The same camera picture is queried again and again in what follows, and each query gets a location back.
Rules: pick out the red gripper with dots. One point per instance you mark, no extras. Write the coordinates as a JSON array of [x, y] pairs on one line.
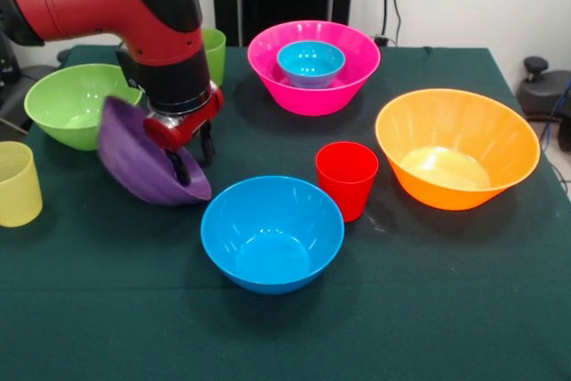
[[187, 129]]

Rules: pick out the purple plastic bowl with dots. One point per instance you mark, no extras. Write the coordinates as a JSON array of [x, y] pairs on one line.
[[129, 162]]

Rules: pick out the small blue plastic bowl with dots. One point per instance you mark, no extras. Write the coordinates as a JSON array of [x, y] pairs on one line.
[[310, 64]]

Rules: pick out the green plastic cup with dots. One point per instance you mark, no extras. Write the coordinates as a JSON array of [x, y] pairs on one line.
[[216, 55]]

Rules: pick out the large blue plastic bowl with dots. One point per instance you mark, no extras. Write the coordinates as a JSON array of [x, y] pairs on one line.
[[272, 256]]

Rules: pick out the pink plastic bowl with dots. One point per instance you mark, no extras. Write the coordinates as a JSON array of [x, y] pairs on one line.
[[312, 100]]

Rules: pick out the green plastic bowl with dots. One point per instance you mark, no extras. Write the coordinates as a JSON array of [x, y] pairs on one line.
[[62, 104]]

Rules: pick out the red plastic cup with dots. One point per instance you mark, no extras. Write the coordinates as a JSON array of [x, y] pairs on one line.
[[345, 184]]

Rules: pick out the yellow plastic cup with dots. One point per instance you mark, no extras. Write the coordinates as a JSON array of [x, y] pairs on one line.
[[18, 189]]

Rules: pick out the black equipment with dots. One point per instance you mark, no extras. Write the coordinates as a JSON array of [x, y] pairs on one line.
[[6, 68]]

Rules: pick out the dark green tablecloth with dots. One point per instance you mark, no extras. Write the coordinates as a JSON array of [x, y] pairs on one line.
[[401, 287]]

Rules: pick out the large orange plastic bowl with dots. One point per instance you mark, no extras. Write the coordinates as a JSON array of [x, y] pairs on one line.
[[446, 131]]

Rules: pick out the black wheeled base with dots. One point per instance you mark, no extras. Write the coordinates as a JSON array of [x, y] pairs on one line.
[[542, 91]]

